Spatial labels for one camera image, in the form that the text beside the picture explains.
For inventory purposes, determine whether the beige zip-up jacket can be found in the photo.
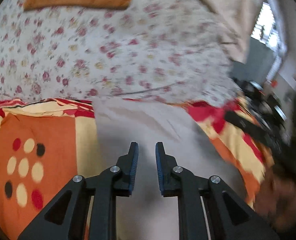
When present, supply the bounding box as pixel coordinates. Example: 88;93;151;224
93;98;246;239

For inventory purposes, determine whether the orange yellow red bedsheet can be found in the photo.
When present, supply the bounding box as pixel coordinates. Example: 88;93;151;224
0;99;272;239

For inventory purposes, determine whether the window with bars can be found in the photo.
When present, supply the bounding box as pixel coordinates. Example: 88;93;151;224
251;2;280;52

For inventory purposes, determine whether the beige curtain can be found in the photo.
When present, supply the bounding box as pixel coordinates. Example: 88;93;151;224
200;0;264;63

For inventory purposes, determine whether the floral quilt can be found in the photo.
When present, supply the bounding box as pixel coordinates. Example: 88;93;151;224
0;0;238;106

